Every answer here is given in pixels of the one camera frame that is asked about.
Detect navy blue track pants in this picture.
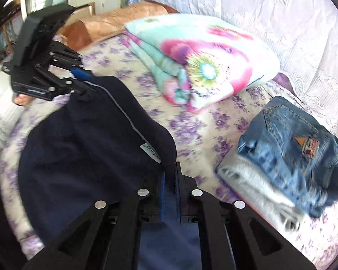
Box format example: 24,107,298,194
18,76,201,269

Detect left hand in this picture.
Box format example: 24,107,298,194
13,94,34,107

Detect orange satin pillow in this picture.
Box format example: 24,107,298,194
58,1,178,52

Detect purple floral bedspread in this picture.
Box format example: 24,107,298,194
0,36,338,269

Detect folded grey garment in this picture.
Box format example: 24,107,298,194
215,145,305,232

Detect colourful floral folded quilt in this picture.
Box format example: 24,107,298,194
125,13,280,112

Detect folded blue jeans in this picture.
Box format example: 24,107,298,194
238,96,338,218

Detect white lace curtain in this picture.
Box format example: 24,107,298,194
155,0,338,137

